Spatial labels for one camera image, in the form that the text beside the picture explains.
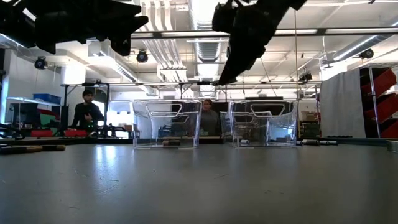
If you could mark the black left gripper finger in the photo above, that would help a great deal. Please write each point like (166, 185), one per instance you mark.
(124, 15)
(121, 43)

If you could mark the black copper-top battery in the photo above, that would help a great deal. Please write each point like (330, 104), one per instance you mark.
(53, 147)
(171, 142)
(18, 150)

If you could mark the black ceiling spotlight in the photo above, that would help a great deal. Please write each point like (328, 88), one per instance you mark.
(305, 76)
(142, 56)
(40, 63)
(367, 53)

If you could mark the clear plastic bin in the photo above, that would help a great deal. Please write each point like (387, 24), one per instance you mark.
(136, 124)
(293, 124)

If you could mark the person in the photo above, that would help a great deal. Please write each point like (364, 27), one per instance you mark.
(209, 119)
(87, 115)

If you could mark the blue storage box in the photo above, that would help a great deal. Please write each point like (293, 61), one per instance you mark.
(46, 98)

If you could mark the slim silver ceiling duct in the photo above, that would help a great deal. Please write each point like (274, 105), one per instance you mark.
(354, 48)

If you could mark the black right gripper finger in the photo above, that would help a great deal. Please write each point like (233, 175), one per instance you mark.
(234, 62)
(253, 57)

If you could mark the black workstation frame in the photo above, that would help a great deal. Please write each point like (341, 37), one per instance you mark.
(106, 99)

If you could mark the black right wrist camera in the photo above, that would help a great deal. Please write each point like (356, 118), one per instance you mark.
(222, 17)

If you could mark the grey curtain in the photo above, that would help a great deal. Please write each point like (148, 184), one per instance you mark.
(342, 105)

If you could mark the white LED light bar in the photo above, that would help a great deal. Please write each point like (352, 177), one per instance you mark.
(143, 35)
(192, 33)
(360, 30)
(295, 31)

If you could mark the rack with red bins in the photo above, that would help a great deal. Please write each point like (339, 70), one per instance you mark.
(384, 102)

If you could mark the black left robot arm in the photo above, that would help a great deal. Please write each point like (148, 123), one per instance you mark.
(12, 31)

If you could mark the ribbed silver ceiling duct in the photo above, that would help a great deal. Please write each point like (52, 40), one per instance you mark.
(206, 51)

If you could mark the white ceiling pipes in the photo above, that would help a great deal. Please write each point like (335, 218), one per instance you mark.
(164, 53)

